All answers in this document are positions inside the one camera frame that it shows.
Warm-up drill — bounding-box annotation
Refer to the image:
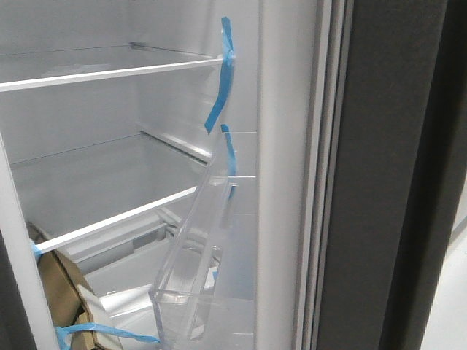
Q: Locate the blue tape strip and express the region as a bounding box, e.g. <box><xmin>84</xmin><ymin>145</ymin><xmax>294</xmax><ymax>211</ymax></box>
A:
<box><xmin>55</xmin><ymin>322</ymin><xmax>161</xmax><ymax>349</ymax></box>
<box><xmin>220</xmin><ymin>123</ymin><xmax>238</xmax><ymax>203</ymax></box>
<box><xmin>204</xmin><ymin>16</ymin><xmax>235</xmax><ymax>134</ymax></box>

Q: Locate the glass fridge shelf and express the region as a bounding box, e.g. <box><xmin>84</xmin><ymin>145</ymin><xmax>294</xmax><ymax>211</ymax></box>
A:
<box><xmin>1</xmin><ymin>130</ymin><xmax>213</xmax><ymax>238</ymax></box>
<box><xmin>1</xmin><ymin>44</ymin><xmax>223</xmax><ymax>92</ymax></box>

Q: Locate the lower blue tape strip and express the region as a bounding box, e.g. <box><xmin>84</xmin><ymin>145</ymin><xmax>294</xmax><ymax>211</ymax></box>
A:
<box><xmin>55</xmin><ymin>322</ymin><xmax>161</xmax><ymax>349</ymax></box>

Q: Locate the dark grey fridge door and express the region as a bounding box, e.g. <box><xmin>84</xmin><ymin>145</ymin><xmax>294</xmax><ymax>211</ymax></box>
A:
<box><xmin>255</xmin><ymin>1</ymin><xmax>466</xmax><ymax>349</ymax></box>

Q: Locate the upper glass fridge shelf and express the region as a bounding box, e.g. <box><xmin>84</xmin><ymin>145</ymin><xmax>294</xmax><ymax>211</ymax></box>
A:
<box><xmin>1</xmin><ymin>44</ymin><xmax>223</xmax><ymax>92</ymax></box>

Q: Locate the brown cardboard packing piece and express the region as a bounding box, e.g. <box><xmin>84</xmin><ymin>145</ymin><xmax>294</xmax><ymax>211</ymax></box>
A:
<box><xmin>26</xmin><ymin>220</ymin><xmax>123</xmax><ymax>350</ymax></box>

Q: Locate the white fridge interior body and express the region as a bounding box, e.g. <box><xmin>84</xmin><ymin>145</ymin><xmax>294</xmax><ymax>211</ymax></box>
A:
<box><xmin>1</xmin><ymin>1</ymin><xmax>260</xmax><ymax>349</ymax></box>

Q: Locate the upper blue tape strip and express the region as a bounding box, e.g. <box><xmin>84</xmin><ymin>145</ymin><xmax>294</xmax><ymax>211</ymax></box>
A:
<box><xmin>204</xmin><ymin>16</ymin><xmax>235</xmax><ymax>134</ymax></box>

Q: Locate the clear plastic door bin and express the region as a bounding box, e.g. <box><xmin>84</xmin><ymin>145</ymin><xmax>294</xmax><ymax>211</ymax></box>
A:
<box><xmin>150</xmin><ymin>131</ymin><xmax>258</xmax><ymax>349</ymax></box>

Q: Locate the middle blue tape strip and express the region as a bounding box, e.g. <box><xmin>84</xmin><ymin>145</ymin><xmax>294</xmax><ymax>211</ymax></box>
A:
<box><xmin>220</xmin><ymin>123</ymin><xmax>238</xmax><ymax>203</ymax></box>

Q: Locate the lower glass fridge shelf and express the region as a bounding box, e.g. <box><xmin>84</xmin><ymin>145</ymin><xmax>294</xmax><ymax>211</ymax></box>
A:
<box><xmin>1</xmin><ymin>130</ymin><xmax>213</xmax><ymax>238</ymax></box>

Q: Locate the small blue tape piece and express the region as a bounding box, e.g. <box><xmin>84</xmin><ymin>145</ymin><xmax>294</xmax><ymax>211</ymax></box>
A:
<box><xmin>29</xmin><ymin>240</ymin><xmax>43</xmax><ymax>262</ymax></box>

